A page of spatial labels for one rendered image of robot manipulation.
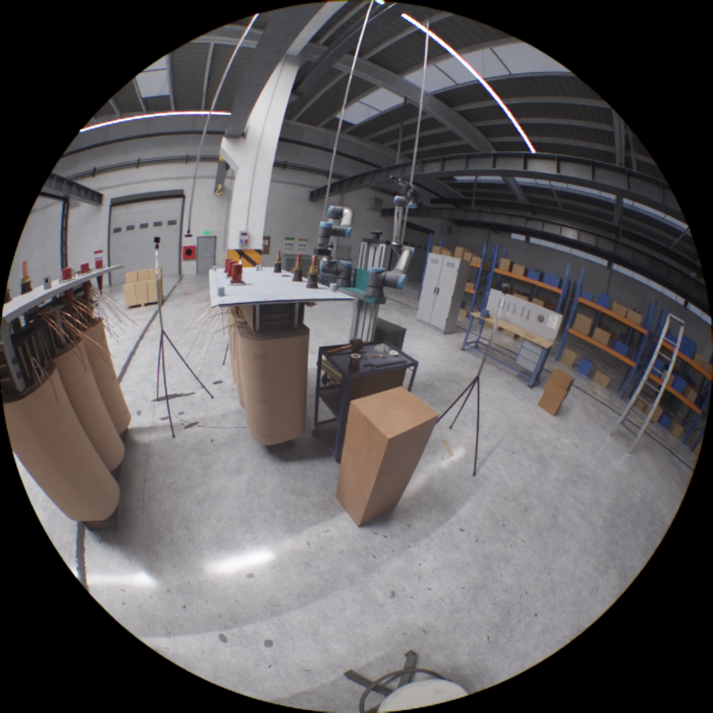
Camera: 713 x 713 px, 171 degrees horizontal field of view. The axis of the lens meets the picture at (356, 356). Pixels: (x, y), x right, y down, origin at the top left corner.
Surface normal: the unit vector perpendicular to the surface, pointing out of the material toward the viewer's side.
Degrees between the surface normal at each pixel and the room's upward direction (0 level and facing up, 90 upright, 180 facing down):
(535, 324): 90
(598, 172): 90
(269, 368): 90
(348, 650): 0
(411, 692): 0
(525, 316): 90
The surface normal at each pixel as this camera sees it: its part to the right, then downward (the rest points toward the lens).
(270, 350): 0.58, 0.41
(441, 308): -0.82, 0.14
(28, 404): 0.90, 0.29
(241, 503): 0.14, -0.90
